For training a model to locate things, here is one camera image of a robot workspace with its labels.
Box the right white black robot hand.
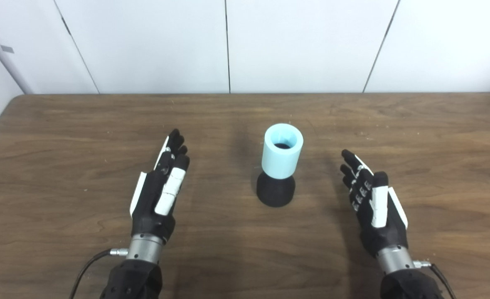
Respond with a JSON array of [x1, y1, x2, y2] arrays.
[[340, 149, 409, 258]]

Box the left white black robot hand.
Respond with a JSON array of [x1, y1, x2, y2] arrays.
[[129, 129, 190, 245]]

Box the black flared nozzle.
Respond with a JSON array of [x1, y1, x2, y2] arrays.
[[256, 143, 296, 208]]

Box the light-blue short hose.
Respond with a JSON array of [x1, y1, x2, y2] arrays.
[[262, 123, 304, 180]]

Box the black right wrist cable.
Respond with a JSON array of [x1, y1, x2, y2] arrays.
[[413, 260, 457, 299]]

